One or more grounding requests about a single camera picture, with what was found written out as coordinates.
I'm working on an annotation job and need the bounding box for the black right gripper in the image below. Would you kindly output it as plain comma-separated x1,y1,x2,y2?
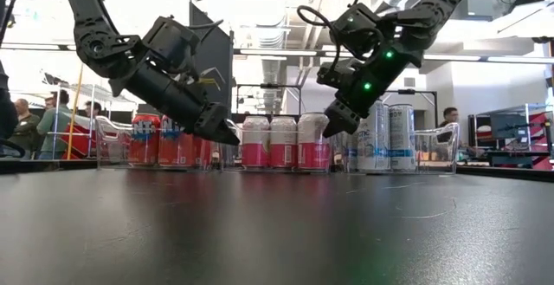
317,44,411,139

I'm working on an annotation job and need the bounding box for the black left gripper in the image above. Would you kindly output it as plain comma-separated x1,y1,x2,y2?
124,58,241,146

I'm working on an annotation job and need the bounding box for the clear plastic bin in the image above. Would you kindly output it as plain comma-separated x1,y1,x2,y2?
219,118,335,174
331,122,461,176
94,114,220,172

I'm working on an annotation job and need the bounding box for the pink white Spindrift can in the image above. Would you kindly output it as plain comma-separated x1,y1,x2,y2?
241,115,272,168
268,115,299,169
296,112,332,172

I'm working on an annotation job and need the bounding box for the long ceiling light strip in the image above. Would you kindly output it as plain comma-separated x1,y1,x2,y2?
235,49,318,57
422,53,481,62
486,55,554,64

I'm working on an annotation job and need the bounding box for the person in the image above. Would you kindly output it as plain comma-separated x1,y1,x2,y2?
84,100,104,120
437,106,477,159
37,88,74,161
10,98,43,150
0,59,19,141

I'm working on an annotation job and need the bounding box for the metal shelving rack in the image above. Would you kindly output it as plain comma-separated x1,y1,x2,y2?
468,102,554,170
42,72,138,161

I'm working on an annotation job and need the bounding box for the black chair backrest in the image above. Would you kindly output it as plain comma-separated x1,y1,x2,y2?
0,139,26,160

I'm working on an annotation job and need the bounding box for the black metal frame stand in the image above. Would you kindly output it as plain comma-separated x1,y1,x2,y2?
383,88,438,126
235,83,303,115

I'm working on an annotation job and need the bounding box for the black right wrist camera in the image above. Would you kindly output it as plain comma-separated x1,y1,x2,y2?
331,3,393,61

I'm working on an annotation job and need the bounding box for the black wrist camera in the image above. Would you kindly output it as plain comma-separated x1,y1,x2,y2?
142,15,203,76
331,3,393,61

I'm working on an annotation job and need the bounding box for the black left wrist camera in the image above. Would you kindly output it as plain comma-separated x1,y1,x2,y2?
142,15,203,76

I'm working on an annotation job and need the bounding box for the black looped cable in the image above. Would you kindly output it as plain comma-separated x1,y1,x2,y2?
296,4,344,74

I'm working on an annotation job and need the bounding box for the ribbed silver ventilation duct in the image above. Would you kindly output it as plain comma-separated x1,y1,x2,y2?
242,0,289,113

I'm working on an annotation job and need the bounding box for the yellow hanging cord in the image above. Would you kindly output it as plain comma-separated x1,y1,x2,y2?
67,62,85,161

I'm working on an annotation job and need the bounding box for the red black striped frame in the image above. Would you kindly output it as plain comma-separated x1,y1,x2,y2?
528,111,554,172

